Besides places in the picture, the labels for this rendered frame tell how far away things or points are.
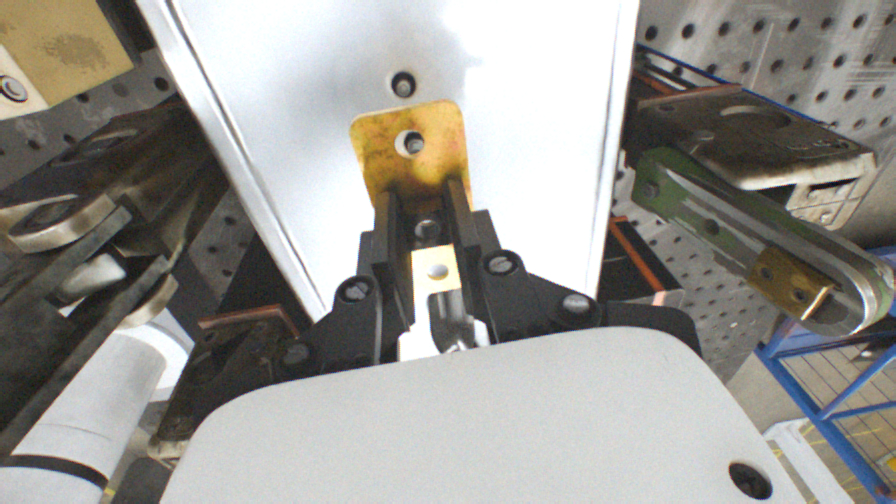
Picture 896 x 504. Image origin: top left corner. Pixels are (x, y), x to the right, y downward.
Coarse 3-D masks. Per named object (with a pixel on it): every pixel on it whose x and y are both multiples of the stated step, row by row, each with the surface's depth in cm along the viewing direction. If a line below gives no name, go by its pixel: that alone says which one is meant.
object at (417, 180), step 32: (352, 128) 12; (384, 128) 12; (416, 128) 12; (448, 128) 12; (384, 160) 13; (416, 160) 13; (448, 160) 13; (416, 192) 14; (416, 224) 14; (448, 224) 14; (416, 256) 16; (448, 256) 16; (416, 288) 17; (448, 288) 17
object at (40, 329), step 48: (96, 240) 14; (0, 288) 12; (48, 288) 12; (144, 288) 16; (0, 336) 11; (48, 336) 13; (96, 336) 14; (0, 384) 12; (48, 384) 12; (0, 432) 11
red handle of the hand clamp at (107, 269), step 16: (96, 256) 15; (112, 256) 15; (80, 272) 14; (96, 272) 15; (112, 272) 15; (64, 288) 14; (80, 288) 15; (96, 288) 15; (112, 288) 16; (64, 304) 15
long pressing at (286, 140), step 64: (128, 0) 15; (192, 0) 15; (256, 0) 15; (320, 0) 15; (384, 0) 16; (448, 0) 16; (512, 0) 16; (576, 0) 16; (640, 0) 17; (192, 64) 16; (256, 64) 17; (320, 64) 17; (384, 64) 17; (448, 64) 18; (512, 64) 18; (576, 64) 18; (256, 128) 19; (320, 128) 19; (512, 128) 20; (576, 128) 20; (256, 192) 20; (320, 192) 21; (512, 192) 23; (576, 192) 23; (320, 256) 24; (576, 256) 27
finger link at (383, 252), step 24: (384, 192) 13; (384, 216) 12; (360, 240) 12; (384, 240) 11; (360, 264) 11; (384, 264) 10; (408, 264) 13; (384, 288) 11; (408, 288) 12; (384, 312) 10; (408, 312) 12; (312, 336) 10; (384, 336) 10; (288, 360) 9; (312, 360) 9
